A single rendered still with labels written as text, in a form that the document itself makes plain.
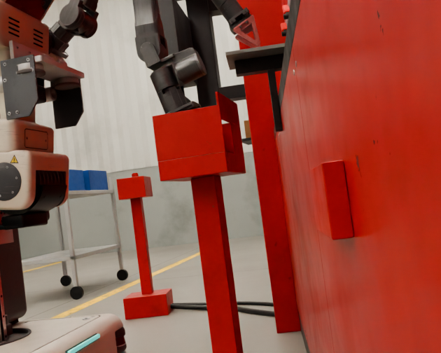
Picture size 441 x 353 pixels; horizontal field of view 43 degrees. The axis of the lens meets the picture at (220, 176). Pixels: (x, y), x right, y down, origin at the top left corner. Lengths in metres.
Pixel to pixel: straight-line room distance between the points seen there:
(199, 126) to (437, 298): 1.02
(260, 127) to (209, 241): 1.22
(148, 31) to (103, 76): 8.25
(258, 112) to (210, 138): 1.25
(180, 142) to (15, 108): 0.52
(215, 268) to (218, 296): 0.07
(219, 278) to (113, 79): 8.31
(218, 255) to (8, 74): 0.74
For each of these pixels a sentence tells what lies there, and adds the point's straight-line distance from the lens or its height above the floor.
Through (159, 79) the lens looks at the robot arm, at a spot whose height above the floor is 0.89.
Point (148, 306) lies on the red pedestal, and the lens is 3.29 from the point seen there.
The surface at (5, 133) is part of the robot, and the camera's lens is 1.63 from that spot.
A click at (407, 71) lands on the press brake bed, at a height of 0.65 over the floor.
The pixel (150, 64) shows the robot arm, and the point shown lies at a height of 0.93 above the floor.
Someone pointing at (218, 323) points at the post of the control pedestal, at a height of 0.31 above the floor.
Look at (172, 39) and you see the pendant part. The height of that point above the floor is 1.38.
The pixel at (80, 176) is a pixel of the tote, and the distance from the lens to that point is 4.84.
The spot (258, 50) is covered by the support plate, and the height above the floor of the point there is 0.99.
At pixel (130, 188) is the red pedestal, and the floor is 0.74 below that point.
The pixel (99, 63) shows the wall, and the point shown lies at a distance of 9.67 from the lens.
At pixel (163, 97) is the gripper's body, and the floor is 0.85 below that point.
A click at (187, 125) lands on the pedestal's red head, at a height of 0.77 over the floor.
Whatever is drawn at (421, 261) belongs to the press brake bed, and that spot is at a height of 0.55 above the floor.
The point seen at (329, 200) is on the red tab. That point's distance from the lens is 0.51.
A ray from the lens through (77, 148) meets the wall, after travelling 9.65.
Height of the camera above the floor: 0.60
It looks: 3 degrees up
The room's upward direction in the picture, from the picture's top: 7 degrees counter-clockwise
